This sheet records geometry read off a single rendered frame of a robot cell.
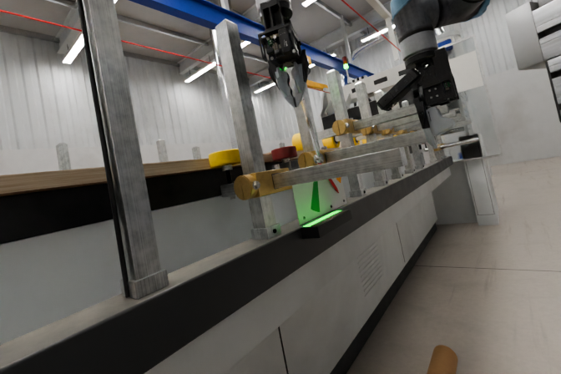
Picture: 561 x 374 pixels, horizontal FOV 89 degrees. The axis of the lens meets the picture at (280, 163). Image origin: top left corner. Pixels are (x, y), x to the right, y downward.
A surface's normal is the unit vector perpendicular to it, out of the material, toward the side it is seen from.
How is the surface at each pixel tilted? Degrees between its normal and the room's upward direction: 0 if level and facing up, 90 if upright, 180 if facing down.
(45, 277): 90
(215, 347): 90
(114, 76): 90
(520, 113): 90
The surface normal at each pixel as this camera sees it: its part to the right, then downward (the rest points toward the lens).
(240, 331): 0.77, -0.18
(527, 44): -0.92, 0.17
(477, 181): -0.60, 0.08
